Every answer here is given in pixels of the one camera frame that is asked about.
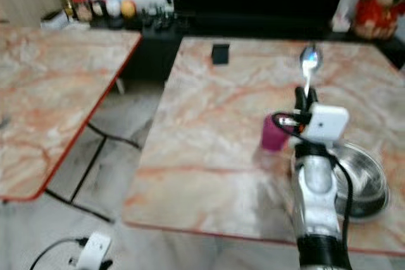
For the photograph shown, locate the white round ornament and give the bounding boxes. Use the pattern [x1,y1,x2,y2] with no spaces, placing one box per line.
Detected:
[106,0,122,18]

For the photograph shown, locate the magenta plastic cup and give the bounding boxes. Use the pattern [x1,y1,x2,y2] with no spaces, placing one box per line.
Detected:
[261,115,293,152]

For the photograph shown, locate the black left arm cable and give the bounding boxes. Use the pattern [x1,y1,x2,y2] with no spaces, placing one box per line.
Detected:
[29,238,88,270]

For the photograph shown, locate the red-lidded jar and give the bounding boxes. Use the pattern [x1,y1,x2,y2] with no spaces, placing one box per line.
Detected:
[70,0,93,23]

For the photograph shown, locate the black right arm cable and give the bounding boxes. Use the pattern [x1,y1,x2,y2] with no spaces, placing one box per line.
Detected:
[271,112,354,253]

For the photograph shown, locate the black folding table legs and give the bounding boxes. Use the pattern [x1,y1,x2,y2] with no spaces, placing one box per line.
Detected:
[46,121,122,224]

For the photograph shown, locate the red and gold figurine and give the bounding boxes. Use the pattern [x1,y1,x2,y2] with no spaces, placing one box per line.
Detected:
[352,0,405,40]

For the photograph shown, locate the silver metal spoon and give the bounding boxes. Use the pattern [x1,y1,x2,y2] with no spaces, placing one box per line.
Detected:
[299,44,323,97]

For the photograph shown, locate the small black box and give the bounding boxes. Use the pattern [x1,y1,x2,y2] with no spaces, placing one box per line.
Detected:
[211,44,231,66]

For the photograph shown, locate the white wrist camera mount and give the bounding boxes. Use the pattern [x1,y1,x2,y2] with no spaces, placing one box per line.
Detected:
[302,104,351,144]
[75,231,112,270]

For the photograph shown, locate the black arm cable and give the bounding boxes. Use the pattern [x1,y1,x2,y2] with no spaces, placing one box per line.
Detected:
[271,112,354,253]
[29,238,88,270]

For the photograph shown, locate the steel bowl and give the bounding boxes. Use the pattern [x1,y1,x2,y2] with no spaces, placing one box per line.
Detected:
[290,142,390,219]

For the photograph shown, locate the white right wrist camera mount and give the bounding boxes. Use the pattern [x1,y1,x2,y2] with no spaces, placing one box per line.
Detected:
[302,104,351,144]

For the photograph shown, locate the orange round ornament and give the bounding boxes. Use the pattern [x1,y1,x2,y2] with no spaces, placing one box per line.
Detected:
[121,0,138,19]

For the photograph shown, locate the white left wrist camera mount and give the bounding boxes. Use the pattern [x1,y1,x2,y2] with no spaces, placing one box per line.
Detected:
[75,231,112,270]

